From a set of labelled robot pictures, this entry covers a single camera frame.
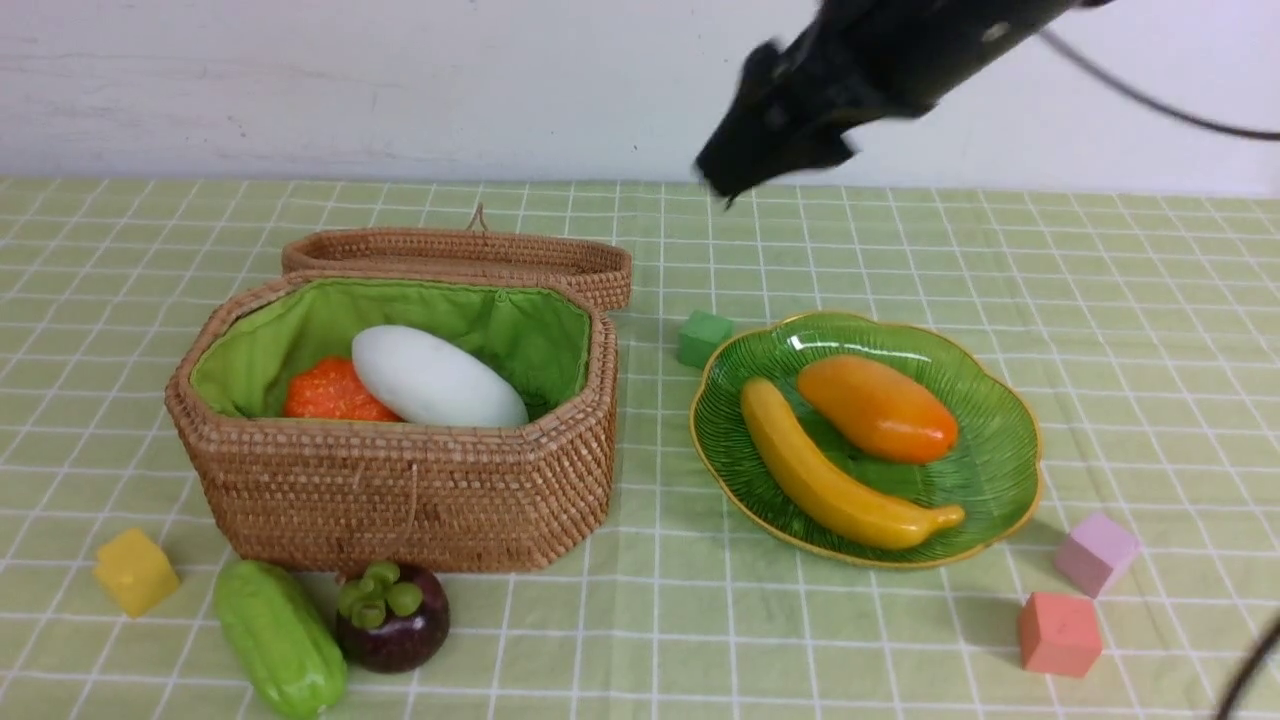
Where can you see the orange mango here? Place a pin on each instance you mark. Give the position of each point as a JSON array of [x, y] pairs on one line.
[[878, 409]]

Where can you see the woven rattan basket lid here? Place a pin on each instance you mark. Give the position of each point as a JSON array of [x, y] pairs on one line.
[[596, 271]]

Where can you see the green foam cube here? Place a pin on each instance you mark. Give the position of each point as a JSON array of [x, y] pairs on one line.
[[701, 335]]

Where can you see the pink foam cube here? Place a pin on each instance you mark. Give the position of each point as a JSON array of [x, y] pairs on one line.
[[1096, 553]]

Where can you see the green checked tablecloth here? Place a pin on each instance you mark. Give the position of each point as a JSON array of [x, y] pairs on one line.
[[1142, 330]]

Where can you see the salmon foam cube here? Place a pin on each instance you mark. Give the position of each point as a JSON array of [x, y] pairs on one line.
[[1059, 634]]

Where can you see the yellow banana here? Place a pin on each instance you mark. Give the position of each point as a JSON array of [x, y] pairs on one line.
[[827, 494]]

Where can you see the woven rattan basket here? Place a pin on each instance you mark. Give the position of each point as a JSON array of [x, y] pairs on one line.
[[335, 495]]

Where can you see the yellow foam cube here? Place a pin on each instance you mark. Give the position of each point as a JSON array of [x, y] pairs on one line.
[[135, 572]]

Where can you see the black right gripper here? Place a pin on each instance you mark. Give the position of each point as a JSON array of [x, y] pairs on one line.
[[766, 133]]

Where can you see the white eggplant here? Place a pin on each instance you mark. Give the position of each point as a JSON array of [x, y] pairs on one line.
[[427, 380]]

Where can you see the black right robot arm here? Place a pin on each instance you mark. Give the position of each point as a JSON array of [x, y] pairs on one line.
[[855, 63]]

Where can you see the green cucumber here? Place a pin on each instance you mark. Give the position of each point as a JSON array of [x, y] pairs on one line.
[[280, 639]]

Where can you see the orange pumpkin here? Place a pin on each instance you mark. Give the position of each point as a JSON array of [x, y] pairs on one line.
[[332, 390]]

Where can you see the green glass leaf plate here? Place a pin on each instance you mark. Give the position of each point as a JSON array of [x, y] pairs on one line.
[[993, 471]]

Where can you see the purple mangosteen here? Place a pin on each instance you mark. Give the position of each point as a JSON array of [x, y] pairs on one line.
[[393, 618]]

